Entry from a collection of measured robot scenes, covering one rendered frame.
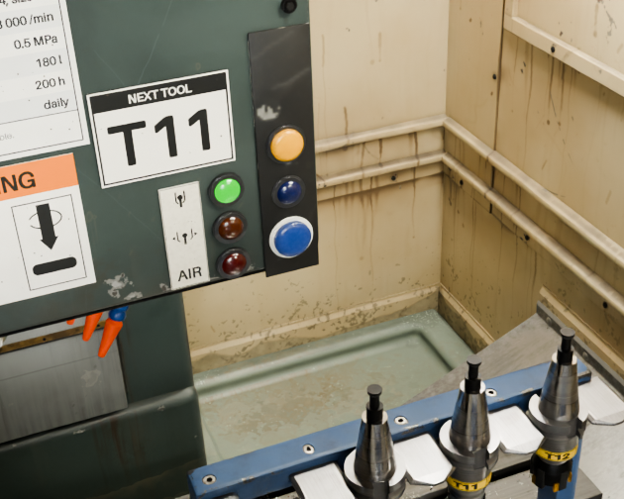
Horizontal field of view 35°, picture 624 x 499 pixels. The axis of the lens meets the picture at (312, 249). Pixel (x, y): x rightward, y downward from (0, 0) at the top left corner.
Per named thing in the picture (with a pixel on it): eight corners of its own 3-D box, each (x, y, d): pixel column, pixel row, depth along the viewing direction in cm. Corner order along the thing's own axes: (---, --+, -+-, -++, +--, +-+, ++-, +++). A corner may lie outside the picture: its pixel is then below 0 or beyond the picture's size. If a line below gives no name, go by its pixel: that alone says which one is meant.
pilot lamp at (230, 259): (250, 273, 78) (248, 249, 76) (222, 280, 77) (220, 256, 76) (247, 270, 78) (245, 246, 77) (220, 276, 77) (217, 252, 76)
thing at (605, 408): (638, 419, 110) (639, 413, 109) (597, 433, 108) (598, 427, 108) (600, 381, 115) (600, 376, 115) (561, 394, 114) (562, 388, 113)
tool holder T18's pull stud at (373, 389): (380, 409, 100) (380, 382, 98) (384, 421, 98) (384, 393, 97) (364, 412, 100) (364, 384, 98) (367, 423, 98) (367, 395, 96)
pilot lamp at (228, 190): (243, 202, 74) (241, 175, 73) (215, 208, 74) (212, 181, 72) (241, 198, 75) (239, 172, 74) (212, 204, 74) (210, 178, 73)
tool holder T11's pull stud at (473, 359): (476, 379, 103) (477, 352, 101) (483, 389, 102) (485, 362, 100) (461, 383, 103) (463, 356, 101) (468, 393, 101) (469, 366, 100)
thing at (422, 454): (461, 478, 103) (462, 472, 103) (415, 494, 102) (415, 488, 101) (429, 436, 109) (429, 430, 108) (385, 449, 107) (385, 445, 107)
